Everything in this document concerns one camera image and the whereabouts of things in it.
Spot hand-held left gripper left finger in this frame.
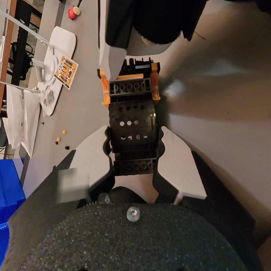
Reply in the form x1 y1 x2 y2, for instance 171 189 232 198
69 125 116 197

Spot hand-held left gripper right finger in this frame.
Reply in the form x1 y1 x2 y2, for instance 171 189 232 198
152 126 207 205

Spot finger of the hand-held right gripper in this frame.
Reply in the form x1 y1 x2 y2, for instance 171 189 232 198
98 0 136 82

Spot orange and black lego car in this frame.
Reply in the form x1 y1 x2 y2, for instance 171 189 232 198
97 57 162 176

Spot orange lego sticker sheet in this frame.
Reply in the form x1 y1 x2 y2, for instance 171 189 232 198
54 55 79 91

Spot red lego minifigure parts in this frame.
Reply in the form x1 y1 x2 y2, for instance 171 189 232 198
67 5 81 21

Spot person's right hand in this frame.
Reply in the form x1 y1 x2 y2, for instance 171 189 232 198
141 36 158 46

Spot white rounded board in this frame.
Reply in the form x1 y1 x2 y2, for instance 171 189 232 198
39 26 77 116

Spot white book stand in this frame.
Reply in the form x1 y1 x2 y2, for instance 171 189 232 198
0 9 60 94

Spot clear plastic parts bag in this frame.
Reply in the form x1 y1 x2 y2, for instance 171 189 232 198
42 89 56 107

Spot blue plastic bin with paper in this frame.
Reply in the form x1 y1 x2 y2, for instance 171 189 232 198
0 159 26 224

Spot black office chair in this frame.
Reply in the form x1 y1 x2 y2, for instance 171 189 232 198
9 41 34 81

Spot large blue plastic bin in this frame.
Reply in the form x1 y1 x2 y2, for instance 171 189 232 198
0 222 11 265

